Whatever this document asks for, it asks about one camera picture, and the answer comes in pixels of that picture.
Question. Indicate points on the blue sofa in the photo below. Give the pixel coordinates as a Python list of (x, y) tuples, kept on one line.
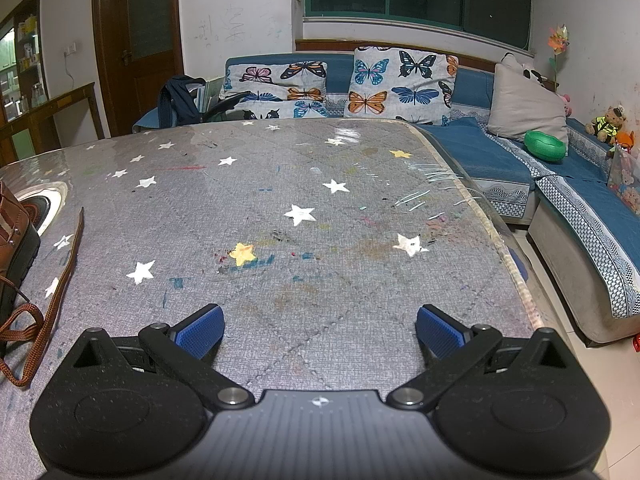
[(490, 160)]

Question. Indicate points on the green round toy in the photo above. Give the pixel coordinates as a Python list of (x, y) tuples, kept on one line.
[(545, 145)]

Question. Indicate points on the square butterfly print pillow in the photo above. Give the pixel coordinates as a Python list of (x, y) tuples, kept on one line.
[(400, 85)]

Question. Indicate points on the stack of books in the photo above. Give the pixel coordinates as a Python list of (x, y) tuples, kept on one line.
[(207, 95)]

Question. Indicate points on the colourful pinwheel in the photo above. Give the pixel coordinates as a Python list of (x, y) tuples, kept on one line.
[(559, 42)]

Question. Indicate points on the white wall outlet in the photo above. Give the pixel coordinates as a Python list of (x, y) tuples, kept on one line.
[(71, 50)]

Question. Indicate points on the panda plush toy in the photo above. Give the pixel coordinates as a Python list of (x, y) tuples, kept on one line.
[(535, 76)]

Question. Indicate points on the brown wooden door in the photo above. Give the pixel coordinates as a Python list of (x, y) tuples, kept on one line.
[(150, 85)]

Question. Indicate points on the pink plush toy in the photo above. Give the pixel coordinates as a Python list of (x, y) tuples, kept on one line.
[(566, 105)]

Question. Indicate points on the dark blue backpack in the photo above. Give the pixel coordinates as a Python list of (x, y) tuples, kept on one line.
[(177, 102)]

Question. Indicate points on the round built-in induction cooktop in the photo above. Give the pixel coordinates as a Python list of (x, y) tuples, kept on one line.
[(50, 205)]

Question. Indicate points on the wooden shelf cabinet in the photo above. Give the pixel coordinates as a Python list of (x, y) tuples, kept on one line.
[(25, 50)]

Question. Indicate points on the wide butterfly print pillow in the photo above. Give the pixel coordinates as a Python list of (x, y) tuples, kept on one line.
[(270, 90)]

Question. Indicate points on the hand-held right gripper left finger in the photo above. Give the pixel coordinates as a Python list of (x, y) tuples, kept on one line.
[(200, 327)]

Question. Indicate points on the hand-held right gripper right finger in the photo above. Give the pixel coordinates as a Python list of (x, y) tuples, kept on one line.
[(440, 327)]

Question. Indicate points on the brown leather shoe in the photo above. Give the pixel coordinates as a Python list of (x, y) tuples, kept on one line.
[(15, 230)]

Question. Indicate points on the orange plush toy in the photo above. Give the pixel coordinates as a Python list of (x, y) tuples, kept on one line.
[(622, 141)]

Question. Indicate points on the clear bag of toys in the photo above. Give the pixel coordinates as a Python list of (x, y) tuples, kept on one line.
[(625, 180)]

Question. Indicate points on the wooden bar counter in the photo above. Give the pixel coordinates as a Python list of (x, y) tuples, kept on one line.
[(50, 105)]

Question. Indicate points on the teddy bear in yellow vest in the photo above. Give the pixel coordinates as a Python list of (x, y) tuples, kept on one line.
[(607, 125)]

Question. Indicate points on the brown shoelace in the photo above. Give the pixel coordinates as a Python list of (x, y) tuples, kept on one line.
[(65, 270)]

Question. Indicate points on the grey star print tablecloth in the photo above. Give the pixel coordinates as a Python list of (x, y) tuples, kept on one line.
[(325, 240)]

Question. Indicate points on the beige pillow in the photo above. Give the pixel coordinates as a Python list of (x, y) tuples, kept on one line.
[(525, 105)]

